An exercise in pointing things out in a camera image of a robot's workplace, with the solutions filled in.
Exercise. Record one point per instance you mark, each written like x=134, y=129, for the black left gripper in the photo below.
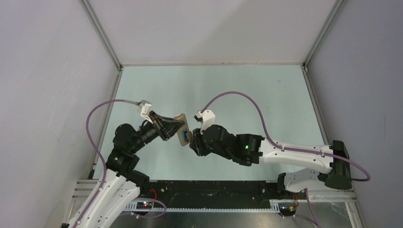
x=159, y=121

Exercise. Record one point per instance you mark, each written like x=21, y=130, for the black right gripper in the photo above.
x=197, y=144

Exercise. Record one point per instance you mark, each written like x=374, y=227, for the beige remote control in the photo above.
x=185, y=127

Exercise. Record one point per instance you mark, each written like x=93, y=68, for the blue battery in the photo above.
x=185, y=137

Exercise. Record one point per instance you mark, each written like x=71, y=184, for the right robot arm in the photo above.
x=325, y=165

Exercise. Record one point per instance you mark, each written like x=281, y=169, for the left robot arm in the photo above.
x=120, y=182

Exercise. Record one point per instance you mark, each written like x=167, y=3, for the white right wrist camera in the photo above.
x=206, y=118

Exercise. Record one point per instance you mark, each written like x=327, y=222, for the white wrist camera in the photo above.
x=144, y=108
x=206, y=118

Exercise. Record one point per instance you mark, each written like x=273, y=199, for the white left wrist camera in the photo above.
x=144, y=108

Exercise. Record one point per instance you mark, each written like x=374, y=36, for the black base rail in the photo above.
x=219, y=194

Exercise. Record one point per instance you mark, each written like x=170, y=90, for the left aluminium frame post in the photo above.
x=94, y=20

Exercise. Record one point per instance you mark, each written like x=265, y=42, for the aluminium frame post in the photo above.
x=324, y=31
x=94, y=20

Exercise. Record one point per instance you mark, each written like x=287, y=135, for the right aluminium frame post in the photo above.
x=324, y=31

